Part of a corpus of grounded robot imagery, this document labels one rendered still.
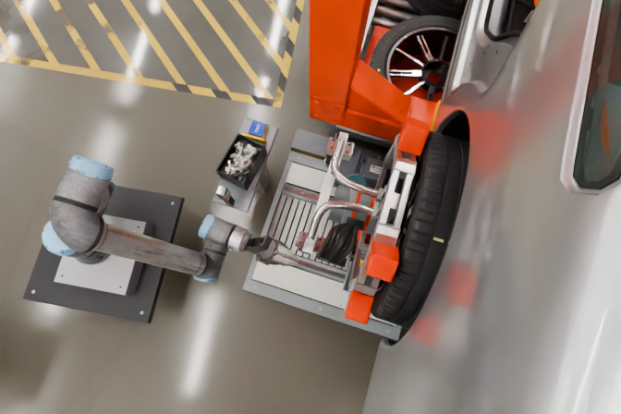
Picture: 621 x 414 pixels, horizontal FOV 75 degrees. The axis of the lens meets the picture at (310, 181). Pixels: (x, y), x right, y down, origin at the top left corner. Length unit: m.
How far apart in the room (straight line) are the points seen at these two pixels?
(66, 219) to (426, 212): 0.97
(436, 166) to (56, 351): 2.11
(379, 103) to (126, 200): 1.31
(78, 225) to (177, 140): 1.35
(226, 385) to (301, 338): 0.44
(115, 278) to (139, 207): 0.36
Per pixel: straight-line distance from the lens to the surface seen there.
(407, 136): 1.28
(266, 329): 2.27
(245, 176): 1.81
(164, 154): 2.54
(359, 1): 1.20
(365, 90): 1.64
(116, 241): 1.37
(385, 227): 1.17
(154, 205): 2.14
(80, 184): 1.29
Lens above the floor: 2.25
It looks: 74 degrees down
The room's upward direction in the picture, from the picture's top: straight up
